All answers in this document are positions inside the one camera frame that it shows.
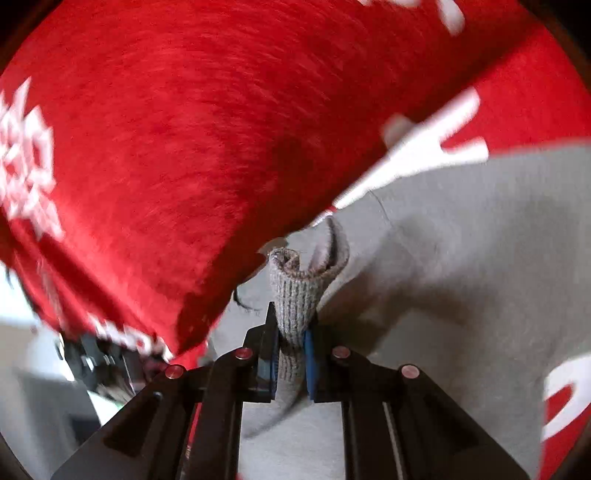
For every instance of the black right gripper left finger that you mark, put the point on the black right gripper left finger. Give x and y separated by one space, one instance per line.
264 340

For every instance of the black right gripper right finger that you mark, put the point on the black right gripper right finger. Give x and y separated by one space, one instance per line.
320 363

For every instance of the grey knit sweater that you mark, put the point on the grey knit sweater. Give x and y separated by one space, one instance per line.
480 276

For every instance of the red patterned bed blanket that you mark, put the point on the red patterned bed blanket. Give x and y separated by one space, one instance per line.
169 168

